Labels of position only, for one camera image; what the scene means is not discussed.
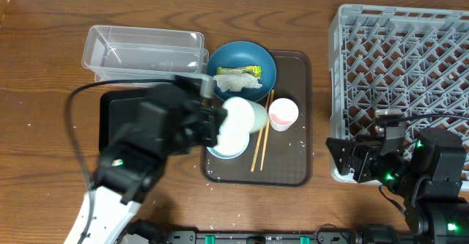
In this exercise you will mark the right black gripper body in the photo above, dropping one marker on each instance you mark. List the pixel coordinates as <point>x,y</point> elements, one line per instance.
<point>391,168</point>

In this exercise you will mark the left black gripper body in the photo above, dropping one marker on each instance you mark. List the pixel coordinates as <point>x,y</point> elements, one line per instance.
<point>188,132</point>

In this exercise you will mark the white paper cup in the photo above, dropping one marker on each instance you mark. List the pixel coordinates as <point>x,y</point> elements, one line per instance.
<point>243,116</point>

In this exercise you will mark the light blue rice bowl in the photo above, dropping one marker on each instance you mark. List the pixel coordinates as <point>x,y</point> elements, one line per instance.
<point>230,144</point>

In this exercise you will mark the white napkin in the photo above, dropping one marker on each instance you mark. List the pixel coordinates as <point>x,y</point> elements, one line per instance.
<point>236,82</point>

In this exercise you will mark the green snack wrapper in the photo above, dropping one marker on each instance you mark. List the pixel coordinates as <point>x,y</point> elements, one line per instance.
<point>254,70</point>

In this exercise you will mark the dark blue plate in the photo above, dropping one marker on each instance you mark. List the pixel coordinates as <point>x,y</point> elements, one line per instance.
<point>240,54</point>

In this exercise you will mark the pink stained paper cup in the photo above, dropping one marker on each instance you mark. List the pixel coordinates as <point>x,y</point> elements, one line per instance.
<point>283,113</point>

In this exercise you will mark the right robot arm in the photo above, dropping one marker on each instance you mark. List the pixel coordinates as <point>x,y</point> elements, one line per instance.
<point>429,182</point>

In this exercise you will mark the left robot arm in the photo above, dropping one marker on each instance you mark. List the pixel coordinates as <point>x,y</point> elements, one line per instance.
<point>124,175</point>

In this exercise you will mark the grey dishwasher rack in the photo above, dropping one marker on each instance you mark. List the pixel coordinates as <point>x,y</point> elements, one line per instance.
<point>413,59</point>

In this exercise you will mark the brown serving tray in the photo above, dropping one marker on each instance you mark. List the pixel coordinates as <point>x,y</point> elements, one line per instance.
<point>287,160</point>

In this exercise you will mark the right wooden chopstick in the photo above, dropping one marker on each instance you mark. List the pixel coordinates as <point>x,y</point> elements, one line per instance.
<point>270,100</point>

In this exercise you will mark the black rectangular bin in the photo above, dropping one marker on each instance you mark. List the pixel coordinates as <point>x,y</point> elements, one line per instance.
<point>119,112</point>

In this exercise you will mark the clear plastic bin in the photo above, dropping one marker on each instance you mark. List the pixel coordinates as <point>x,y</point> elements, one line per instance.
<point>121,52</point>

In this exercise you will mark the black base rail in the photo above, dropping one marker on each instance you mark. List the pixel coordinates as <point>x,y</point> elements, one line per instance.
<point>189,237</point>

